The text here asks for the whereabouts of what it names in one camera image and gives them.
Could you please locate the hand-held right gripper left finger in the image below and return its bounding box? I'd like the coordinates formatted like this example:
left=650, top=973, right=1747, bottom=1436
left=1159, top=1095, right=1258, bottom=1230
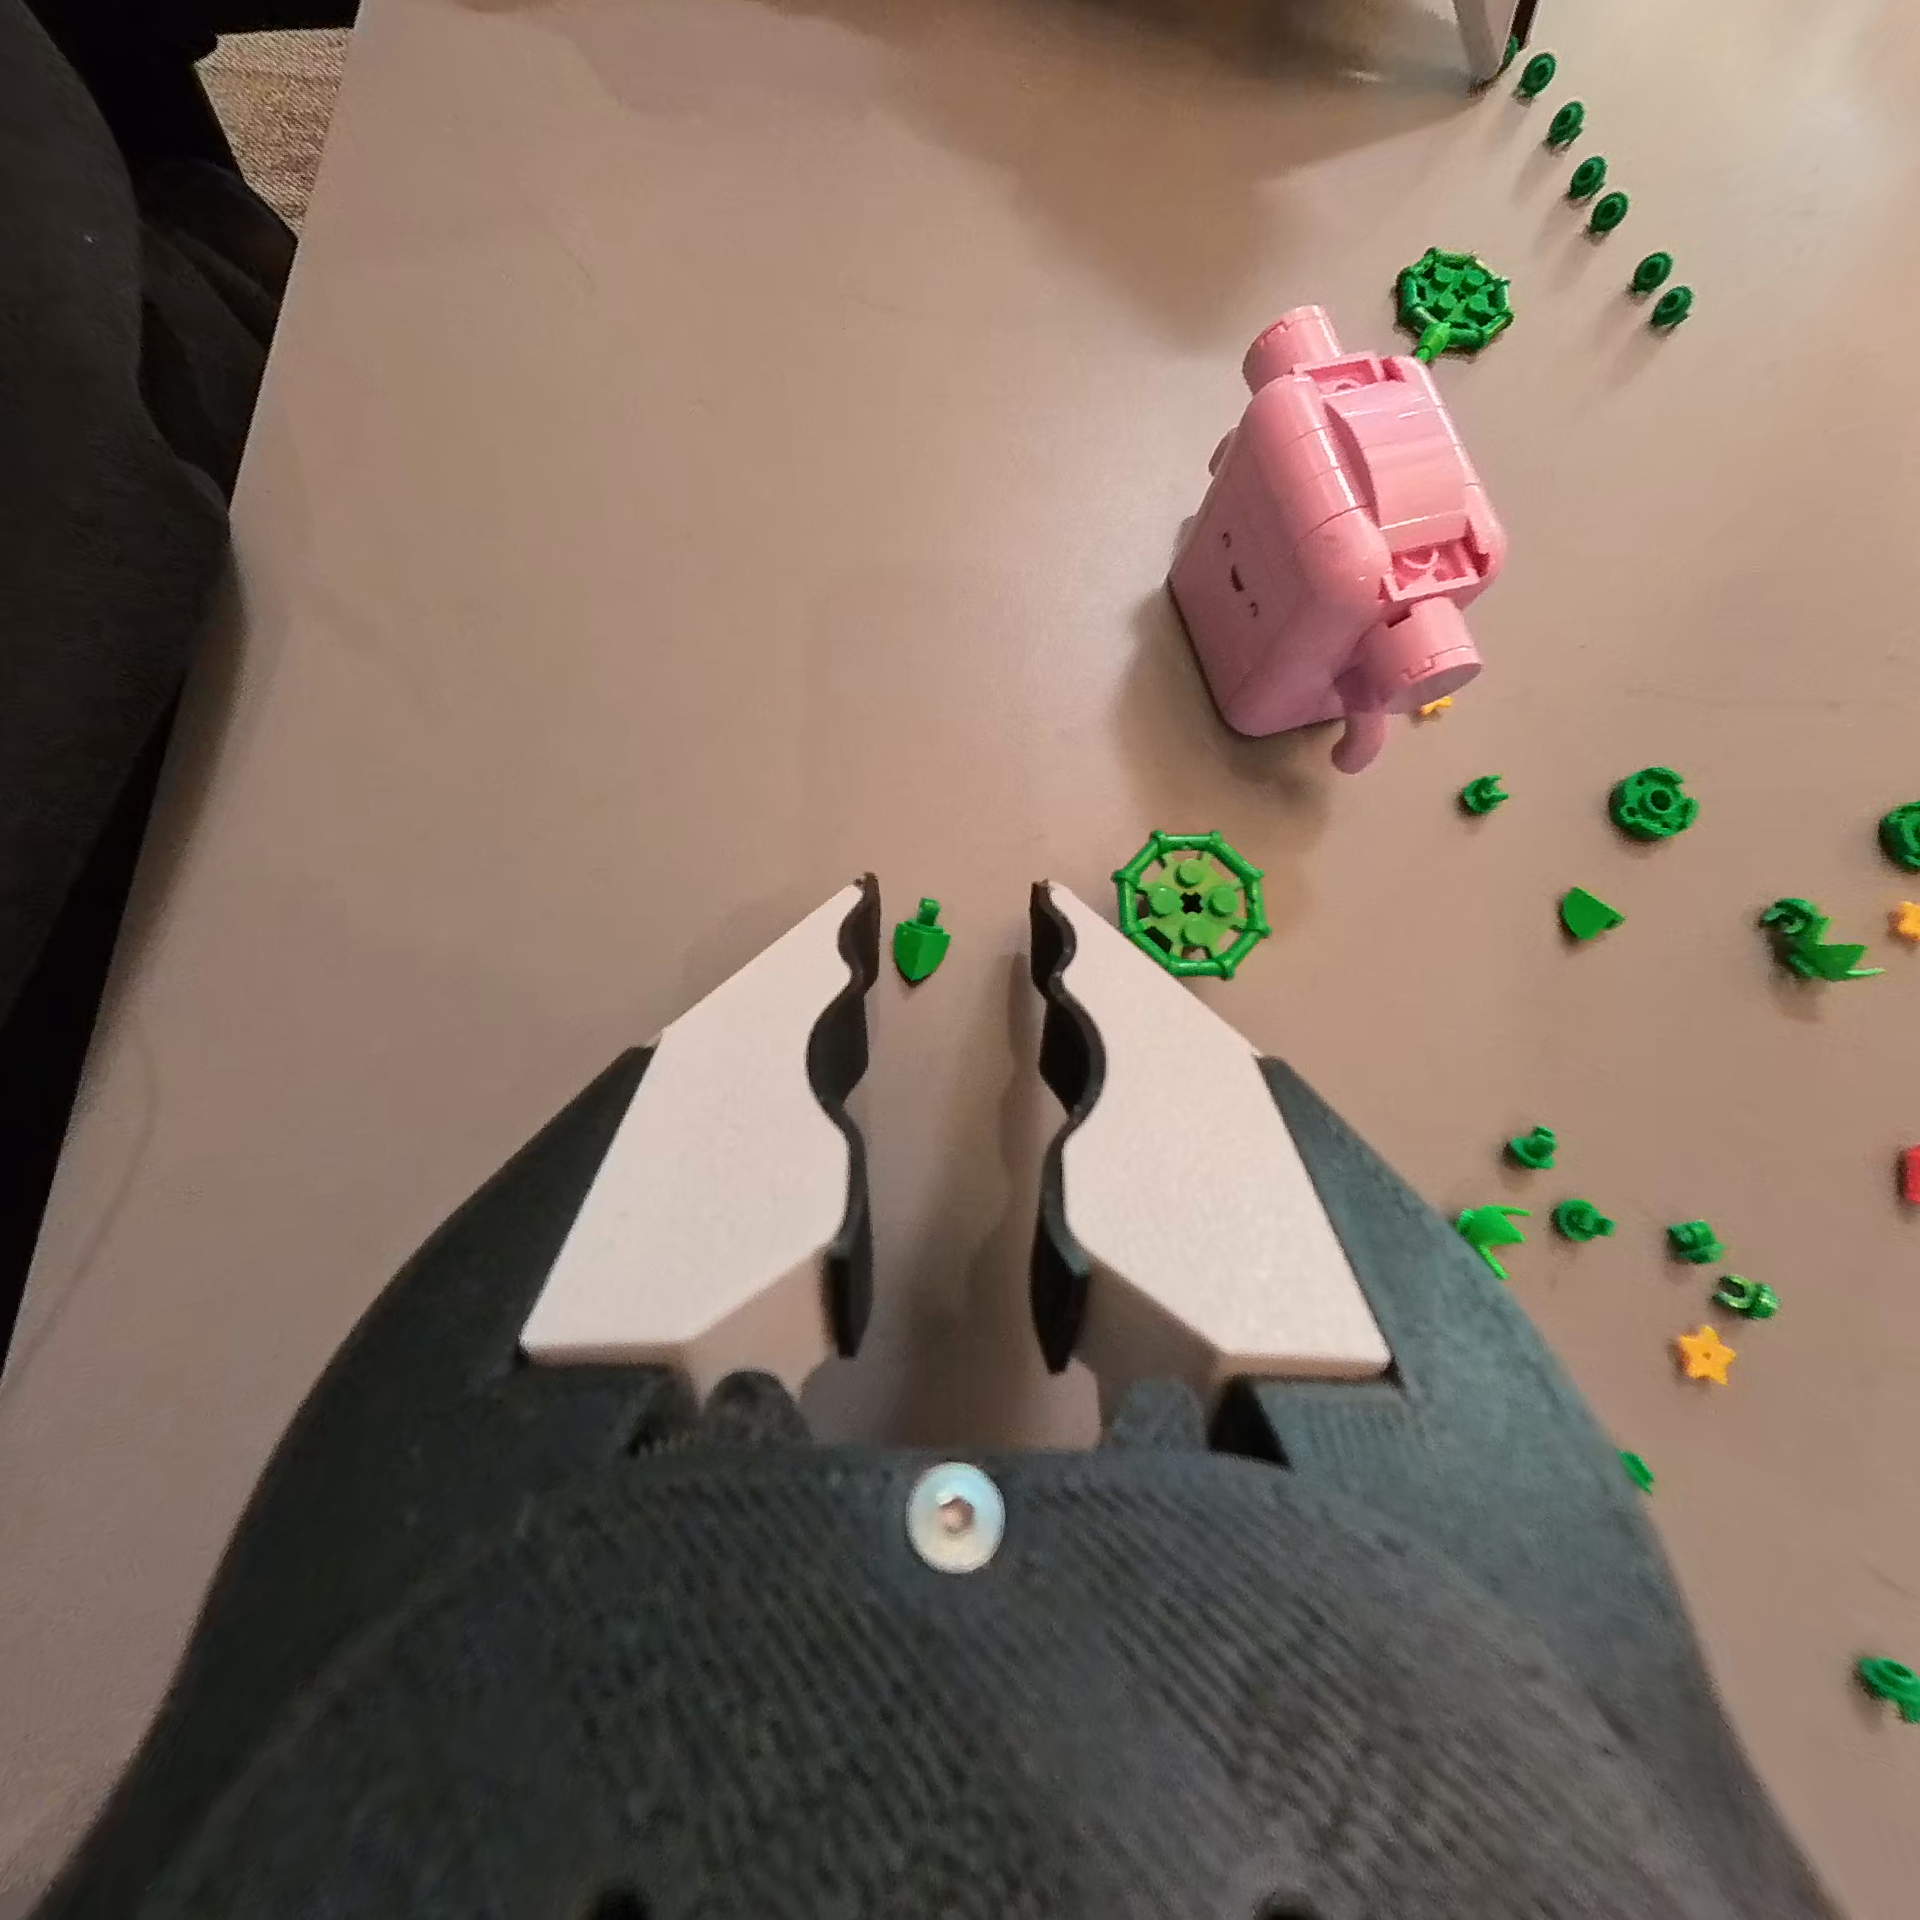
left=518, top=870, right=880, bottom=1404

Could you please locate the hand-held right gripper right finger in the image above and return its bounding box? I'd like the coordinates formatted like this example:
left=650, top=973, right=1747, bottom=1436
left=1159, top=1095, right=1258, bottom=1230
left=1026, top=878, right=1398, bottom=1419

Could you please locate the green round web piece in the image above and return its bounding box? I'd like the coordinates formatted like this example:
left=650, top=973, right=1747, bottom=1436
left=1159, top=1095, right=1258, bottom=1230
left=1111, top=829, right=1273, bottom=980

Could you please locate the green leafy vine piece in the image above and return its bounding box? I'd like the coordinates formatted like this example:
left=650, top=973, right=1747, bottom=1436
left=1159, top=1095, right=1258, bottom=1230
left=1758, top=895, right=1887, bottom=986

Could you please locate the green web piece with stem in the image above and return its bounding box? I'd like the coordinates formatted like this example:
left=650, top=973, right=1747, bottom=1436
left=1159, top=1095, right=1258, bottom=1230
left=1394, top=246, right=1518, bottom=366

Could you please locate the row of small green studs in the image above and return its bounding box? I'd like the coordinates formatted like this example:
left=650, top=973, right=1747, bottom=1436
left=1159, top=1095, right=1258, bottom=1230
left=1500, top=45, right=1700, bottom=331

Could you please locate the grey stand leg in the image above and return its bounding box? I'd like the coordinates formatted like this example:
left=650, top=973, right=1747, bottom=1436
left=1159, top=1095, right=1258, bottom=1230
left=1448, top=0, right=1538, bottom=91

